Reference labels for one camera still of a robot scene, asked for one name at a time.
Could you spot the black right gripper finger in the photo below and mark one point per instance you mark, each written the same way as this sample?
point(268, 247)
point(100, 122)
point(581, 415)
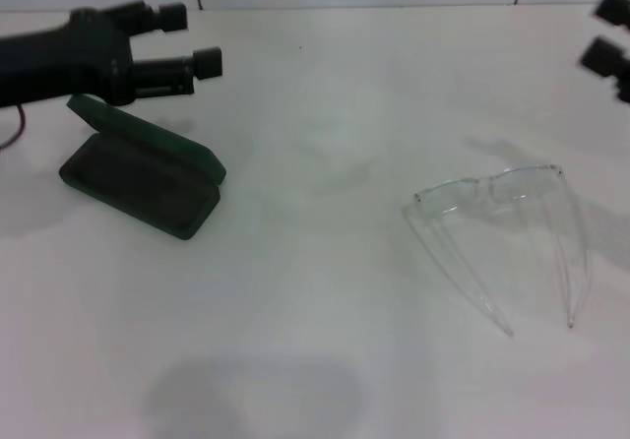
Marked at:
point(608, 60)
point(615, 8)

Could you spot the clear plastic glasses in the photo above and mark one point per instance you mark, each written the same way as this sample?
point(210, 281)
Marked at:
point(492, 183)

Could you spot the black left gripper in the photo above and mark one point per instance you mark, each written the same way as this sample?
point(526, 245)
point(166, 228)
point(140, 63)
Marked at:
point(59, 60)

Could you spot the green glasses case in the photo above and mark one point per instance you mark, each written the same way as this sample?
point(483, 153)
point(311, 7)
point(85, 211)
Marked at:
point(138, 183)

